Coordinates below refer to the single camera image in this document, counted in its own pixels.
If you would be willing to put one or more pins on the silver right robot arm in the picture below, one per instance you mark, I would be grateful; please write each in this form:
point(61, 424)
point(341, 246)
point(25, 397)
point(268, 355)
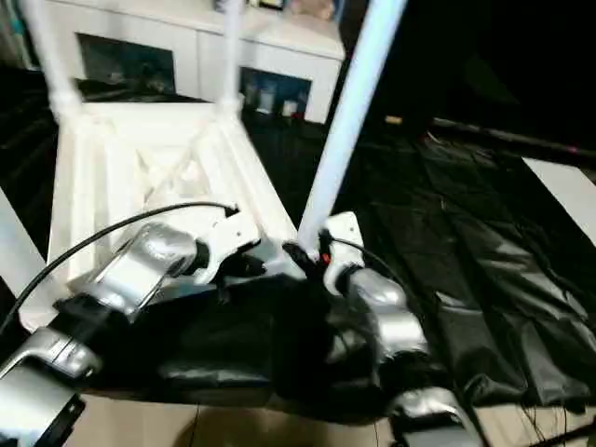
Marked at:
point(396, 316)

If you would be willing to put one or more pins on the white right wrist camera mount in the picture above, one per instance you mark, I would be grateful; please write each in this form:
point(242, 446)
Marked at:
point(344, 233)

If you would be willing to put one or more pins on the black mat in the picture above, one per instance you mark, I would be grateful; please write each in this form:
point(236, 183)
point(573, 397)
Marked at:
point(465, 256)

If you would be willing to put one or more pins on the small yellow label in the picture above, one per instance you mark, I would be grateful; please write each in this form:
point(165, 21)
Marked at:
point(392, 119)

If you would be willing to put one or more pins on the white plastic table leg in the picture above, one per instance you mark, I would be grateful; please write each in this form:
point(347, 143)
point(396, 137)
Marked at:
point(18, 242)
point(350, 116)
point(51, 60)
point(231, 56)

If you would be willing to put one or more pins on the white cabinet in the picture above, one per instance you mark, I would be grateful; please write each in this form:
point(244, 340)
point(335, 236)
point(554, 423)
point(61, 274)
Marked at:
point(205, 51)

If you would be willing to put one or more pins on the white flat board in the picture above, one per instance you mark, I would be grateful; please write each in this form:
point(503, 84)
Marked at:
point(568, 186)

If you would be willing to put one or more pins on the white plastic table top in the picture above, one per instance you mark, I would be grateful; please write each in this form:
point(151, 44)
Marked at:
point(116, 163)

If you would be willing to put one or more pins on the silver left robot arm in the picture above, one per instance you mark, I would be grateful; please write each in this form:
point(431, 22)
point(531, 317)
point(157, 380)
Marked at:
point(139, 265)

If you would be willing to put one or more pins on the black stand strut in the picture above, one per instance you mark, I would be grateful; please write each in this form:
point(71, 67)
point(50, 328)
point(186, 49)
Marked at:
point(572, 435)

